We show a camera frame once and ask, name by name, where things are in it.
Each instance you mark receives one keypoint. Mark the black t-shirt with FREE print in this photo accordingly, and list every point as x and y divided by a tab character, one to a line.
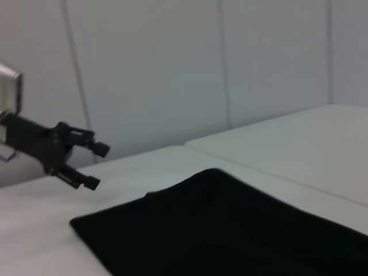
230	230

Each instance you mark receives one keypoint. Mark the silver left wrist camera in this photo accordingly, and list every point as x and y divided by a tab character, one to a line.
10	86

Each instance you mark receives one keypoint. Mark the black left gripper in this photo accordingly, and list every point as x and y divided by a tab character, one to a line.
37	142

